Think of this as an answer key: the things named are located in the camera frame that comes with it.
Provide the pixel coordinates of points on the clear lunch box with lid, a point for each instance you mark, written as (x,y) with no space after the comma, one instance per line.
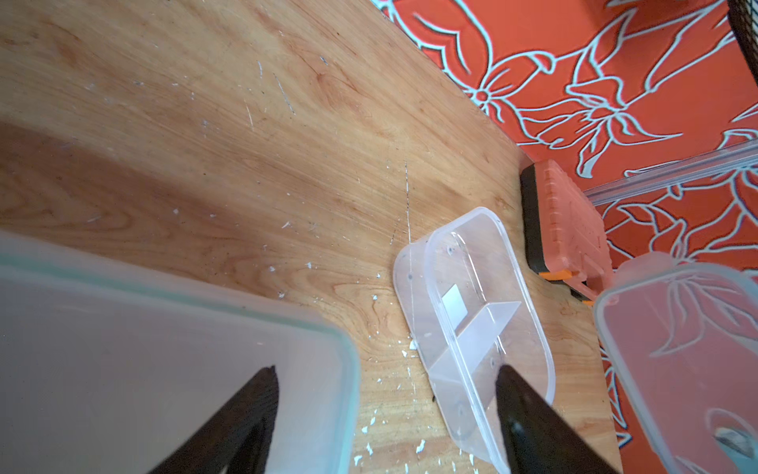
(469,312)

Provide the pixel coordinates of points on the orange plastic tool case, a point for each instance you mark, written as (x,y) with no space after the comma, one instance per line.
(565,238)

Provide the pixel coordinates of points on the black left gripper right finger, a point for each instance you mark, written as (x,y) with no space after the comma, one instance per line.
(536,438)

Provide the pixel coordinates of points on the clear lunch box lid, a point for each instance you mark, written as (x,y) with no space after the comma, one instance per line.
(683,340)

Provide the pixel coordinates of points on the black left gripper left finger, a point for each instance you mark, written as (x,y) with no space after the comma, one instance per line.
(237,438)

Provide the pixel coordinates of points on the black wire wall basket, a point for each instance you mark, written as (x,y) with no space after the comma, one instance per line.
(742,15)

